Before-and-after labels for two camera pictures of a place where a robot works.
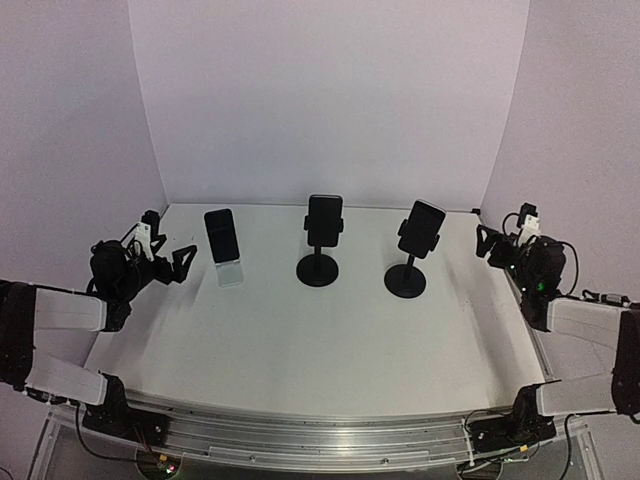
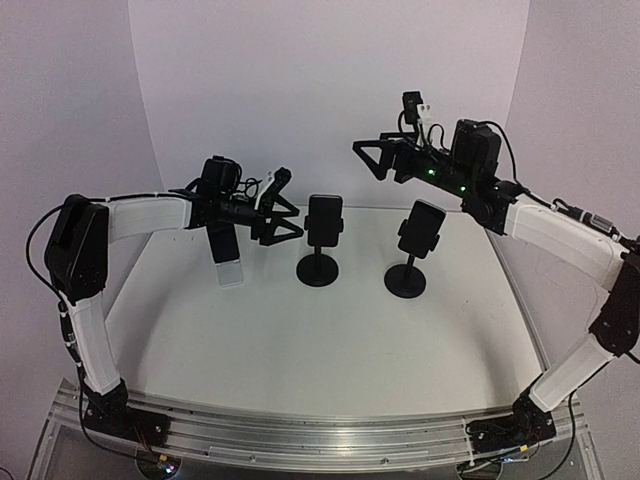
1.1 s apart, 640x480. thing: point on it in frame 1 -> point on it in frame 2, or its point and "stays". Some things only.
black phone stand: (407, 281) stays
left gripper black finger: (152, 218) -> (293, 210)
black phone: (425, 224) stays
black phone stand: (318, 269) stays
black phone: (324, 219) stays
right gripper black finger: (483, 247) -> (380, 169)
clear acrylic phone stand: (230, 273) stays
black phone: (222, 235) stays
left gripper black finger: (182, 259) -> (269, 226)
